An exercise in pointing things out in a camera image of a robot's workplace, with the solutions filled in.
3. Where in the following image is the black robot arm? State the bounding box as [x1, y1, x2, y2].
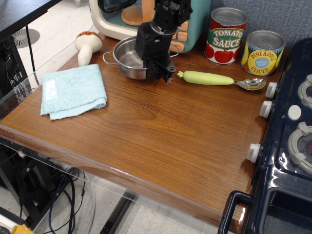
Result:
[135, 0, 193, 83]

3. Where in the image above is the plush mushroom toy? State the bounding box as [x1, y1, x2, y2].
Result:
[75, 31, 102, 67]

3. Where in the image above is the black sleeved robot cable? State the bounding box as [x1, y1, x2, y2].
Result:
[97, 0, 137, 14]

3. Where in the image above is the dark blue toy stove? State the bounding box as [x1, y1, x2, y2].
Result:
[218, 39, 312, 234]

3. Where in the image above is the toy microwave oven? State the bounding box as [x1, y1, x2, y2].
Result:
[89, 0, 211, 54]

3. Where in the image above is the white stove knob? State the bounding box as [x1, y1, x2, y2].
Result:
[260, 101, 273, 118]
[266, 82, 278, 99]
[247, 143, 261, 163]

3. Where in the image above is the orange toy plate in microwave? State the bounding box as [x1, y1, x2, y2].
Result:
[121, 5, 143, 26]

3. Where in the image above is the black desk top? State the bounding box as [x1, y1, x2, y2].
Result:
[0, 0, 60, 42]

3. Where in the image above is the light blue folded cloth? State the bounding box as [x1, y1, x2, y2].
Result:
[40, 64, 107, 120]

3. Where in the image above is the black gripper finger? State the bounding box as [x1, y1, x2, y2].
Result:
[160, 69, 173, 84]
[146, 60, 161, 81]

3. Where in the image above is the small stainless steel pan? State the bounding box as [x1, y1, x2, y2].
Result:
[102, 36, 180, 80]

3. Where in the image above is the tomato sauce can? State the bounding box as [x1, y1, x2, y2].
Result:
[204, 7, 248, 64]

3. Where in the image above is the pineapple slices can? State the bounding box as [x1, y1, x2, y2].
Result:
[241, 30, 286, 77]

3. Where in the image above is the blue cable under table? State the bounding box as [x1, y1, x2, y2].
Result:
[48, 174, 76, 234]

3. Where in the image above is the black table leg frame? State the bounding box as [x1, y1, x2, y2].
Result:
[99, 193, 137, 234]

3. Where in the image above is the spoon with green carrot handle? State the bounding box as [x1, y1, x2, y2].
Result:
[177, 71, 267, 91]

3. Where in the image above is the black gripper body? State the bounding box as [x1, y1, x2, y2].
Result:
[135, 21, 176, 73]

